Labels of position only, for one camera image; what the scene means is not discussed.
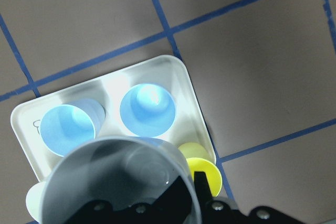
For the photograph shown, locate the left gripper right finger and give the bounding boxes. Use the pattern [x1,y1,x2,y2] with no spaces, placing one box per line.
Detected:
[194,172,301,223]

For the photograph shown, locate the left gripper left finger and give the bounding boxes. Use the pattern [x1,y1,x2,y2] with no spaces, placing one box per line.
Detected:
[67,177,192,223]

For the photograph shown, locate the blue cup back left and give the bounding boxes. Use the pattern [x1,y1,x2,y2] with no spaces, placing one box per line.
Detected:
[40,98,106,157]

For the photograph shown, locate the blue cup back right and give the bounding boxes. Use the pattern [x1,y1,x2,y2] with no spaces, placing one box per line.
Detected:
[120,83,176,137]

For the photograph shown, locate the beige serving tray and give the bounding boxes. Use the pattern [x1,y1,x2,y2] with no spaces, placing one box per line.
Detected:
[10,55,216,181]

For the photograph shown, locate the blue cup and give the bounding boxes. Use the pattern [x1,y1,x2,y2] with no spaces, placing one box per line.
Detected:
[120,83,176,137]
[40,98,106,157]

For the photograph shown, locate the yellow plastic cup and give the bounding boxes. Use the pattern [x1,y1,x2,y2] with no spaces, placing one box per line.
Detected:
[178,142,223,197]

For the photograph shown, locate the grey plastic cup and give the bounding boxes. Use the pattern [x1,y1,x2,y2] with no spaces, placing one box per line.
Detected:
[39,136,202,223]

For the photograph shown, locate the pale green plastic cup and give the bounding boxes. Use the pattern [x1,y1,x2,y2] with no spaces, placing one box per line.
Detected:
[25,182,46,222]

